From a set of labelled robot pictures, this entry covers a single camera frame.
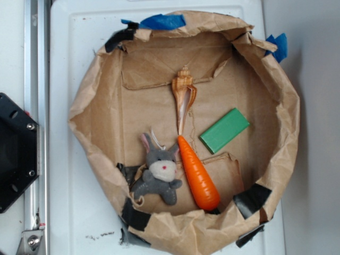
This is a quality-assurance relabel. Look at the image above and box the orange plastic carrot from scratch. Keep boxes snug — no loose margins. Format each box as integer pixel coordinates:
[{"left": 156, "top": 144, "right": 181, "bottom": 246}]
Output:
[{"left": 177, "top": 135, "right": 220, "bottom": 211}]

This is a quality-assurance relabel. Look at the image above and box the blue tape piece top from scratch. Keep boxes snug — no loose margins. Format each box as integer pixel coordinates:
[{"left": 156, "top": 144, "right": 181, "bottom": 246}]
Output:
[{"left": 121, "top": 14, "right": 186, "bottom": 30}]

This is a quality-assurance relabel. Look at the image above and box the blue tape piece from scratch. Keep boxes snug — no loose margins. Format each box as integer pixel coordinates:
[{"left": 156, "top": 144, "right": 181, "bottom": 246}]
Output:
[
  {"left": 265, "top": 33, "right": 288, "bottom": 63},
  {"left": 121, "top": 14, "right": 186, "bottom": 30}
]

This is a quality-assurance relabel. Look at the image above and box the blue tape piece right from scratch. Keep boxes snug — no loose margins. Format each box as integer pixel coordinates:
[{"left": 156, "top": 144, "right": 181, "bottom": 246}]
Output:
[{"left": 265, "top": 33, "right": 288, "bottom": 63}]

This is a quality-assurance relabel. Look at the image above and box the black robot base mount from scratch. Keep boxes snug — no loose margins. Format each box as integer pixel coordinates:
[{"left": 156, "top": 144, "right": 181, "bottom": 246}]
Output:
[{"left": 1, "top": 93, "right": 38, "bottom": 213}]

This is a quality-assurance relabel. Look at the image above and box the orange spiral sea shell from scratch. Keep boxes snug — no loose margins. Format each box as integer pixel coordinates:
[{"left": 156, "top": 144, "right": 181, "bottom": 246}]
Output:
[{"left": 172, "top": 65, "right": 197, "bottom": 135}]

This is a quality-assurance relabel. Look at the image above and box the aluminium extrusion rail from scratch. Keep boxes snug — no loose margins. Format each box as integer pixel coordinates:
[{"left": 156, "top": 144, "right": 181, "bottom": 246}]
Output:
[{"left": 17, "top": 1, "right": 52, "bottom": 254}]

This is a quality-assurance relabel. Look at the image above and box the white plastic tray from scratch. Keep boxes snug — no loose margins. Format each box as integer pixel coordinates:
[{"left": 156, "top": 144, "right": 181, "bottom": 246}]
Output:
[{"left": 48, "top": 0, "right": 286, "bottom": 255}]

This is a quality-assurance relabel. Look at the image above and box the grey plush bunny toy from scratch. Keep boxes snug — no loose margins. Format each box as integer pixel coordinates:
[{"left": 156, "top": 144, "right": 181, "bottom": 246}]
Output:
[{"left": 131, "top": 133, "right": 182, "bottom": 206}]

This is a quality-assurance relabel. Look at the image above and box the brown paper bag container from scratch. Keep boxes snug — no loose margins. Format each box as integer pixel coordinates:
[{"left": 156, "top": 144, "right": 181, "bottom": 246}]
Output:
[{"left": 69, "top": 11, "right": 300, "bottom": 254}]

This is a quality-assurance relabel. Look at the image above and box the green rectangular block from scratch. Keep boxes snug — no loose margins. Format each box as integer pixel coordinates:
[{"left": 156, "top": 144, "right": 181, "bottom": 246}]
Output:
[{"left": 199, "top": 108, "right": 250, "bottom": 154}]

